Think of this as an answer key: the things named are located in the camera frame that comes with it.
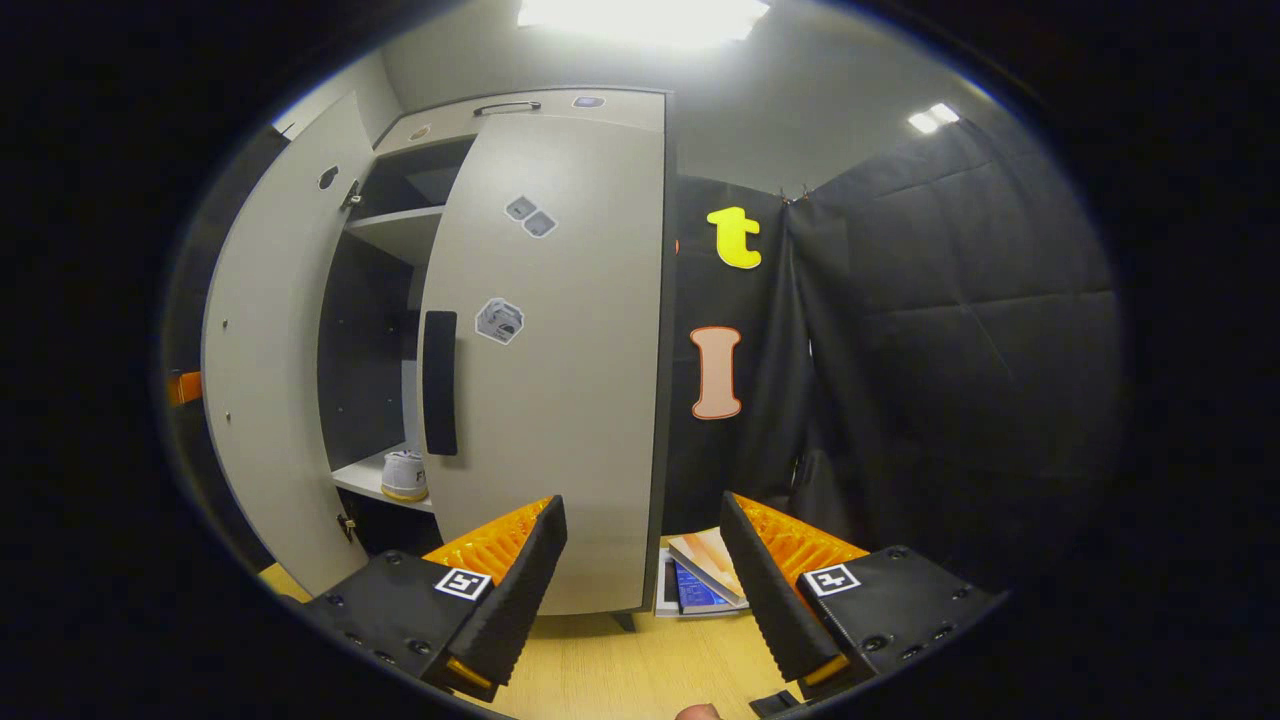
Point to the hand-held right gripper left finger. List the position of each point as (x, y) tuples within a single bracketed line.
[(515, 600)]

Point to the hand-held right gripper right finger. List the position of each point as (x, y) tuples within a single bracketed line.
[(775, 600)]

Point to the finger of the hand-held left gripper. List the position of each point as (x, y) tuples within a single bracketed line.
[(185, 388)]

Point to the grey cabinet door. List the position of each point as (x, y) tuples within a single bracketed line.
[(270, 350), (570, 420)]

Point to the white canvas shoe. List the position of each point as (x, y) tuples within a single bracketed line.
[(405, 478)]

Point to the grey shoe cabinet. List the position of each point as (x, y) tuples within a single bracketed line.
[(560, 420)]

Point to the blue cover book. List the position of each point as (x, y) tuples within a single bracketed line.
[(700, 592)]

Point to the white book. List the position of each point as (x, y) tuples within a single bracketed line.
[(665, 590)]

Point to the black backdrop cloth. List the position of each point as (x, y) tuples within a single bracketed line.
[(950, 350)]

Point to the small ceiling light panel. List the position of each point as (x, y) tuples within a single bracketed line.
[(933, 117)]

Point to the large ceiling light panel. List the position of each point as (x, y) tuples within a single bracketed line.
[(640, 18)]

